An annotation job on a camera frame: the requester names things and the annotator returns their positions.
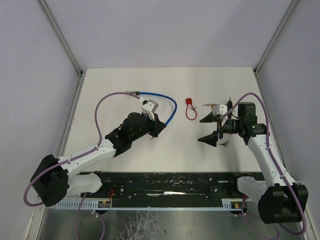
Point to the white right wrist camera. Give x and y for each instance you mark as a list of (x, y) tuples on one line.
[(219, 111)]

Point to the blue cable lock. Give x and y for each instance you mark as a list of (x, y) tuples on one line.
[(137, 93)]

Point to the aluminium frame post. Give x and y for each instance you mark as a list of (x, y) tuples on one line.
[(59, 35), (275, 36)]

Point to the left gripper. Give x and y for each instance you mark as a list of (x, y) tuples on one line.
[(157, 127)]

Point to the silver keys of long padlock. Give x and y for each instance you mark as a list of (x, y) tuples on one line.
[(225, 144)]

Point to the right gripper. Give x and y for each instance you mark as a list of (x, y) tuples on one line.
[(219, 127)]

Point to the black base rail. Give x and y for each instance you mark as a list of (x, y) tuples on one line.
[(210, 184)]

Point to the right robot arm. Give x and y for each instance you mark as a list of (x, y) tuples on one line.
[(281, 199)]

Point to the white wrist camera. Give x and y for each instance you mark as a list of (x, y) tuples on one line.
[(149, 108), (219, 111)]

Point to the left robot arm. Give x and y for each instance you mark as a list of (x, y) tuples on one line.
[(56, 178)]

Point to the black padlock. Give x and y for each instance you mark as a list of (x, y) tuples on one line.
[(229, 104)]

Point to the right aluminium frame post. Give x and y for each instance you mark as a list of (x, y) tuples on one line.
[(275, 36)]

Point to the left aluminium frame post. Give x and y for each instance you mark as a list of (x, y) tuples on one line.
[(59, 35)]

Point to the red cable padlock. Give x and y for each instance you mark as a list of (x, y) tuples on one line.
[(189, 103)]

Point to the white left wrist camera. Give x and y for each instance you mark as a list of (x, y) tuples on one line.
[(149, 108)]

